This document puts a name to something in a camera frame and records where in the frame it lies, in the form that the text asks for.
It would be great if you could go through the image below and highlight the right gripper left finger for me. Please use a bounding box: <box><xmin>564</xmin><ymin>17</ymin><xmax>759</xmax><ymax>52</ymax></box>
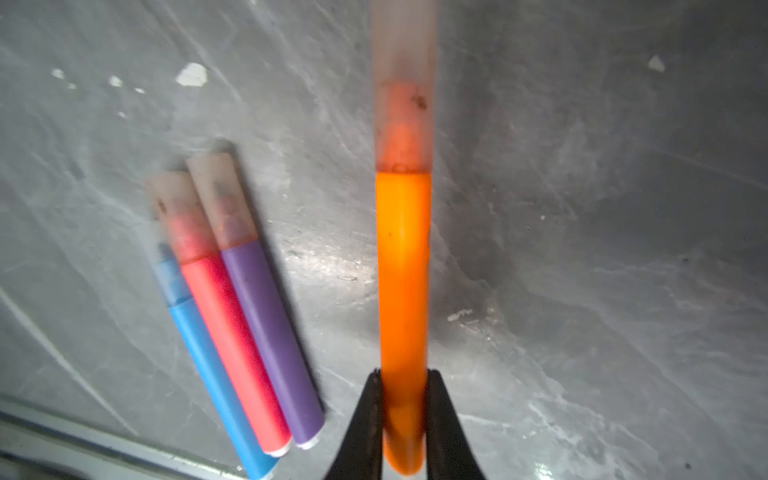
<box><xmin>324</xmin><ymin>369</ymin><xmax>384</xmax><ymax>480</ymax></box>

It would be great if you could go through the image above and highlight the orange highlighter pen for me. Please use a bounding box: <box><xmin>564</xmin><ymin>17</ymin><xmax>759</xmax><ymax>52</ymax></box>
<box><xmin>371</xmin><ymin>1</ymin><xmax>438</xmax><ymax>476</ymax></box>

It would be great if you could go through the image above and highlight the purple marker pen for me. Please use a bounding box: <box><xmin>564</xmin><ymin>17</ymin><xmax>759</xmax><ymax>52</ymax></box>
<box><xmin>186</xmin><ymin>152</ymin><xmax>325</xmax><ymax>450</ymax></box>

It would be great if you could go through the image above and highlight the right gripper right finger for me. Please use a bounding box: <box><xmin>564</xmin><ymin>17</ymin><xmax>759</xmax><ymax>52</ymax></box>
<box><xmin>425</xmin><ymin>369</ymin><xmax>486</xmax><ymax>480</ymax></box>

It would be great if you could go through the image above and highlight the pink marker pen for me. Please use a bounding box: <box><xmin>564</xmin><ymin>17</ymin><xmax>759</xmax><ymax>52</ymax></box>
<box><xmin>147</xmin><ymin>171</ymin><xmax>292</xmax><ymax>458</ymax></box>

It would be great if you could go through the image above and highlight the blue marker pen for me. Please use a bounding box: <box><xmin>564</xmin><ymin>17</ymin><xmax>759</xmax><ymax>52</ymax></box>
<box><xmin>137</xmin><ymin>221</ymin><xmax>278</xmax><ymax>479</ymax></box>

